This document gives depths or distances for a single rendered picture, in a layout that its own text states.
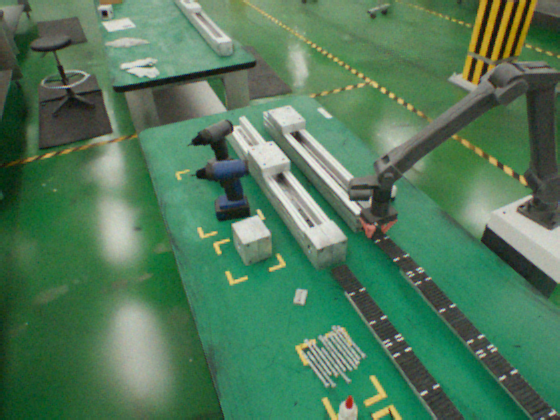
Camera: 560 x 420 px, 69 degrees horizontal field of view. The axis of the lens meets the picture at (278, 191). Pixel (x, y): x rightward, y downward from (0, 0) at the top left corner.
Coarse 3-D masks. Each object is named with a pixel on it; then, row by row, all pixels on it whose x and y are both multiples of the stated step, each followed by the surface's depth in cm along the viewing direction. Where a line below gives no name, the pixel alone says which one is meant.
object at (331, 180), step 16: (272, 128) 184; (288, 144) 171; (304, 144) 173; (304, 160) 161; (320, 160) 163; (320, 176) 149; (336, 176) 154; (352, 176) 147; (320, 192) 153; (336, 192) 141; (336, 208) 144; (352, 208) 133; (352, 224) 136
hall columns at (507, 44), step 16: (496, 0) 352; (512, 0) 339; (528, 0) 347; (480, 16) 371; (496, 16) 356; (512, 16) 350; (528, 16) 357; (480, 32) 375; (496, 32) 360; (512, 32) 360; (480, 48) 380; (496, 48) 364; (512, 48) 371; (480, 64) 385; (496, 64) 374; (480, 80) 390
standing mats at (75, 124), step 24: (48, 24) 637; (72, 24) 631; (264, 72) 449; (48, 96) 421; (96, 96) 416; (264, 96) 402; (48, 120) 378; (72, 120) 376; (96, 120) 374; (48, 144) 342
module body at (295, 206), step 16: (240, 128) 186; (240, 144) 168; (256, 144) 172; (256, 176) 159; (288, 176) 149; (272, 192) 145; (288, 192) 146; (304, 192) 141; (288, 208) 135; (304, 208) 140; (288, 224) 137; (304, 224) 128
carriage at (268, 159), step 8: (264, 144) 159; (272, 144) 159; (248, 152) 157; (256, 152) 155; (264, 152) 155; (272, 152) 154; (280, 152) 154; (256, 160) 151; (264, 160) 150; (272, 160) 150; (280, 160) 150; (288, 160) 150; (256, 168) 153; (264, 168) 147; (272, 168) 148; (280, 168) 150; (288, 168) 151; (264, 176) 149; (272, 176) 152
